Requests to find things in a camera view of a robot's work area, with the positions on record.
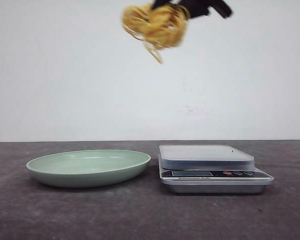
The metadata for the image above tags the silver digital kitchen scale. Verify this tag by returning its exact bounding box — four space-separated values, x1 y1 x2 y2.
158 144 274 194

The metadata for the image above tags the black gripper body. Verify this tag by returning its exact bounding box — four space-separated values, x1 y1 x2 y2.
178 0 235 20

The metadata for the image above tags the yellow vermicelli noodle nest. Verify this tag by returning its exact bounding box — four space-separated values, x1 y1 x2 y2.
121 3 191 64

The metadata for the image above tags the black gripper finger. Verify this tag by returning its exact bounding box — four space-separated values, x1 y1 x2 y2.
151 0 170 10

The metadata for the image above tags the light green round plate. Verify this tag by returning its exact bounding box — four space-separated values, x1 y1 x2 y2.
26 149 151 188

